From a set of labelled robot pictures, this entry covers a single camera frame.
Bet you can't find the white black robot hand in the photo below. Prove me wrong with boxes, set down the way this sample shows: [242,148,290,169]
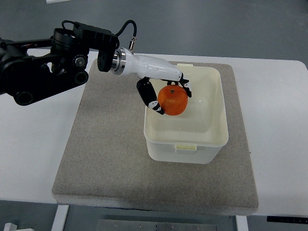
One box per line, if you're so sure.
[111,48,192,115]

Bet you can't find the orange fruit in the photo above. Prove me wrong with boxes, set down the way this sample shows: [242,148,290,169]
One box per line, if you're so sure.
[158,85,188,116]

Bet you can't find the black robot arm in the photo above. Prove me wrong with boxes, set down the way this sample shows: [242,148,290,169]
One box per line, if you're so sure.
[0,20,137,106]

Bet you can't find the cream plastic box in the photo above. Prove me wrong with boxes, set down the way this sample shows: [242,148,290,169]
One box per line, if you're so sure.
[144,64,229,164]

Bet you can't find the white object top edge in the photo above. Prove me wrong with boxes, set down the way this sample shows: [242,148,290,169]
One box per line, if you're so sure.
[46,0,70,4]

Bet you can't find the grey felt mat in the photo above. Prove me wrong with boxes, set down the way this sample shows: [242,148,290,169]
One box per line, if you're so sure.
[52,63,258,215]

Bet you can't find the white left table leg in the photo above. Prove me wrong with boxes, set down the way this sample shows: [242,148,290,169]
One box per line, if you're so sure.
[51,205,69,231]

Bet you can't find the white table leg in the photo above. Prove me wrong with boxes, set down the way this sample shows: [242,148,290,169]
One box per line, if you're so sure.
[235,215,249,231]
[51,205,69,231]

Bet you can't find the white right table leg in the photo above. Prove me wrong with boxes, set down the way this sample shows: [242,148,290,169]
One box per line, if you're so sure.
[235,215,249,231]

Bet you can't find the white object bottom left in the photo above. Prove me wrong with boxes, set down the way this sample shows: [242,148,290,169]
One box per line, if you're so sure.
[3,223,34,231]

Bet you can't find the black table control panel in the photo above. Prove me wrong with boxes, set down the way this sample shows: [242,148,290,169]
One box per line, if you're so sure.
[267,216,308,224]

